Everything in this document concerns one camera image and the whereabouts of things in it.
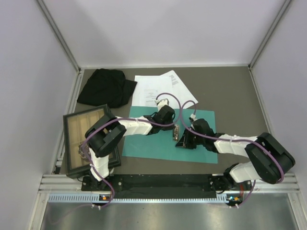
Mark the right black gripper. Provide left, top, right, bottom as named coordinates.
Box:
left=177, top=127, right=205, bottom=150

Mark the metal folder clip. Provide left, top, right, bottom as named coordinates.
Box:
left=173, top=124, right=179, bottom=142

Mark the teal plastic file folder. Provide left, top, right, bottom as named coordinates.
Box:
left=122, top=106, right=218, bottom=164

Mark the white printed paper sheet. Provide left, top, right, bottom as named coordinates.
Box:
left=131, top=89, right=161, bottom=107
left=162, top=70, right=198, bottom=105

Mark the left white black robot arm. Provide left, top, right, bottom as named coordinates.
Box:
left=83, top=105, right=175, bottom=190

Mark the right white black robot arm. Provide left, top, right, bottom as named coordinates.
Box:
left=176, top=118, right=295, bottom=190

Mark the middle white paper sheet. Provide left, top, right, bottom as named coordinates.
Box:
left=135, top=76, right=173, bottom=93

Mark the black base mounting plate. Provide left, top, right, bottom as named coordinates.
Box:
left=82, top=174, right=239, bottom=191

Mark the black cloth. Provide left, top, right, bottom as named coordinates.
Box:
left=77, top=69, right=137, bottom=108

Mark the patterned round item in box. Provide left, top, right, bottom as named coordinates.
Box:
left=78, top=143, right=91, bottom=161

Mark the black framed display box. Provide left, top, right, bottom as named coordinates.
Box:
left=62, top=105, right=110, bottom=179

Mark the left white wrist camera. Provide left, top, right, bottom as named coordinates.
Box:
left=154, top=99, right=169, bottom=107

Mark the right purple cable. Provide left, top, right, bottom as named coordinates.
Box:
left=179, top=100, right=287, bottom=208

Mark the purple cable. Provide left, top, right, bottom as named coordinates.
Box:
left=179, top=100, right=287, bottom=208
left=83, top=92, right=182, bottom=208

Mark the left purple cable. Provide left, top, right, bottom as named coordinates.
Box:
left=83, top=92, right=182, bottom=208

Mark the aluminium frame rail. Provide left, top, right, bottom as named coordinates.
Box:
left=35, top=0, right=82, bottom=72

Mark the light blue slotted cable duct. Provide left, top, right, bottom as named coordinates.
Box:
left=48, top=193, right=231, bottom=203

